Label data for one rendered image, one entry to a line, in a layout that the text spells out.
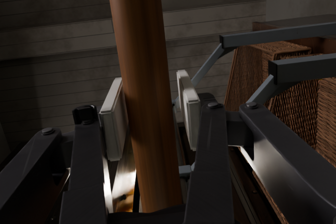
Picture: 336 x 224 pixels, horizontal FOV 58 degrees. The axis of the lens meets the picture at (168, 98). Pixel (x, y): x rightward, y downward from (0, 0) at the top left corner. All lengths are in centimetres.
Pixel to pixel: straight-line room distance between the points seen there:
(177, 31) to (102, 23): 78
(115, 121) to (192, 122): 4
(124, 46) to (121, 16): 2
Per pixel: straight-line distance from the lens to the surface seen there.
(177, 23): 328
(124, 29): 18
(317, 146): 138
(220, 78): 378
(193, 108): 16
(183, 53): 362
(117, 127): 17
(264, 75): 182
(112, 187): 111
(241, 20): 340
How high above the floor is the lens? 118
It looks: 1 degrees down
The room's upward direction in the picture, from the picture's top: 97 degrees counter-clockwise
